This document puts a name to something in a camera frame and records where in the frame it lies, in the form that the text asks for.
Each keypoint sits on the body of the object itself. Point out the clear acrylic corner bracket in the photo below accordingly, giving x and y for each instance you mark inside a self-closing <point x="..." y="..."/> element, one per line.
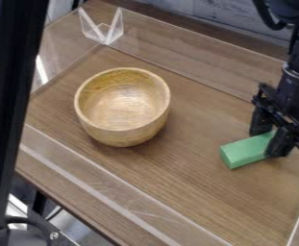
<point x="104" y="33"/>

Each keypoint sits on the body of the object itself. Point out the metal bracket with screw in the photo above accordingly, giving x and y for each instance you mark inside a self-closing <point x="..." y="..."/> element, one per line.
<point x="44" y="228"/>

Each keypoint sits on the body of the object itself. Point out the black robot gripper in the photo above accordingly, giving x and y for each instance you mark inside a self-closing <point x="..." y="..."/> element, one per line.
<point x="277" y="109"/>

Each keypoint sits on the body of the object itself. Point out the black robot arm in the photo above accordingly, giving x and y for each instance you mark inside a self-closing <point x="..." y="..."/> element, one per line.
<point x="280" y="14"/>

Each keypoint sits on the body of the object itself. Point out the black table leg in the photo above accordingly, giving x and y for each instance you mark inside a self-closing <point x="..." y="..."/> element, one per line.
<point x="40" y="203"/>

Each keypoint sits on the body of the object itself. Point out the clear acrylic tray walls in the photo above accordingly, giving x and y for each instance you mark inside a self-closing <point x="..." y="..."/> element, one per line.
<point x="165" y="193"/>

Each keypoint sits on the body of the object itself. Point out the light brown wooden bowl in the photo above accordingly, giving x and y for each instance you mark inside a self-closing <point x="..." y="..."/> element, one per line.
<point x="122" y="105"/>

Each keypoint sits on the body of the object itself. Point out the green rectangular block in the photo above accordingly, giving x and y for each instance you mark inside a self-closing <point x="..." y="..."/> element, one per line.
<point x="245" y="151"/>

